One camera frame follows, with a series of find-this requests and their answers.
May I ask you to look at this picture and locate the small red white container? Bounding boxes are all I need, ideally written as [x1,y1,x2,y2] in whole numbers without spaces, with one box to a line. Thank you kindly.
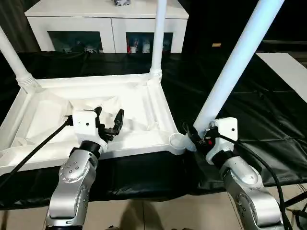
[128,38,138,53]

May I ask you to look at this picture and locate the black stand leg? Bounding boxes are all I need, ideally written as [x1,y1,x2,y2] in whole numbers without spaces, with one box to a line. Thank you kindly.
[284,193,307,210]

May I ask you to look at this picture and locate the white plastic table top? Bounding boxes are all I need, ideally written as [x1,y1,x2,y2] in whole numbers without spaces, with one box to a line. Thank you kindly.
[0,70,196,177]

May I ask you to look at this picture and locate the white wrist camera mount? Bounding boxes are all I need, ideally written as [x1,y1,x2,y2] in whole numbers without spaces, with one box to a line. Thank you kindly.
[71,109,107,154]
[205,116,238,166]

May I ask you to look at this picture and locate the white cabinet with glass doors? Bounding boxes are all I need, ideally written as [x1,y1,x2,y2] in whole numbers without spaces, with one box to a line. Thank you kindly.
[24,0,189,54]

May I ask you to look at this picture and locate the black cabinet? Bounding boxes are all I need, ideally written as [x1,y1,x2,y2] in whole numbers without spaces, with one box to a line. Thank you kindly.
[183,0,307,52]

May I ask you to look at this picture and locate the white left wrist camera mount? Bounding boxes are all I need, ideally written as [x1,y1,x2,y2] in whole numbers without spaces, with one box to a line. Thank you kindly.
[71,109,107,154]

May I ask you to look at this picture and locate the black left wrist camera cable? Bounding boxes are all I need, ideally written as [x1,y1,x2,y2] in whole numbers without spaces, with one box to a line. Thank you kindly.
[0,115,74,187]

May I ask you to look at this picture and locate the grey curtain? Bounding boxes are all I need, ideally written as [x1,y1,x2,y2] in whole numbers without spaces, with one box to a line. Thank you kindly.
[0,0,41,52]

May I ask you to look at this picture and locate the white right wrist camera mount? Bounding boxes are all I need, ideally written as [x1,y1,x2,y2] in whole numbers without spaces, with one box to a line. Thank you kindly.
[205,116,238,166]

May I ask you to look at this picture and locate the white flat board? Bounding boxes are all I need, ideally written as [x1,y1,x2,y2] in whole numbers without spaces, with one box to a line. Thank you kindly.
[255,52,307,96]

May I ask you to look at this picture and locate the white plastic table leg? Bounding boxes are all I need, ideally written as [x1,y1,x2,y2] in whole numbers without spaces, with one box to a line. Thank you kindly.
[0,26,40,93]
[149,0,167,81]
[193,0,286,135]

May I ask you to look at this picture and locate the black mat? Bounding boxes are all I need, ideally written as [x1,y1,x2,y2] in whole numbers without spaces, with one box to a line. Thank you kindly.
[0,50,307,209]

